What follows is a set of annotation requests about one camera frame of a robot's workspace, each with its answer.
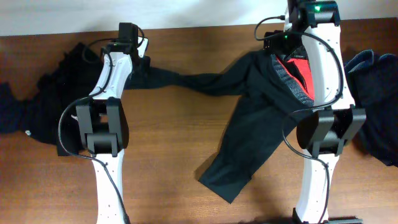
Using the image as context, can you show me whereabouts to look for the black leggings red waistband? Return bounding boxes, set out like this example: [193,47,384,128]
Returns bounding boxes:
[124,50,315,203]

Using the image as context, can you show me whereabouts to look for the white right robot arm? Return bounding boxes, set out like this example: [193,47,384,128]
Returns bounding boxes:
[263,1,366,223]

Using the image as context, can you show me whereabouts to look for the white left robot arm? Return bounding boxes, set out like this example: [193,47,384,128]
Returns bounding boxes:
[75,22,148,223]

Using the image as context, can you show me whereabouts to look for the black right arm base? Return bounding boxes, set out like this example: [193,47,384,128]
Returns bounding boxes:
[292,208,364,224]

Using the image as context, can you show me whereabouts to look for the dark blue jeans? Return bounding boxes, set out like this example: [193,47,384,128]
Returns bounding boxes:
[345,50,397,167]

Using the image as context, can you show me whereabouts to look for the black garment pile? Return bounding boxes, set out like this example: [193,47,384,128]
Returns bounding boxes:
[1,43,103,156]

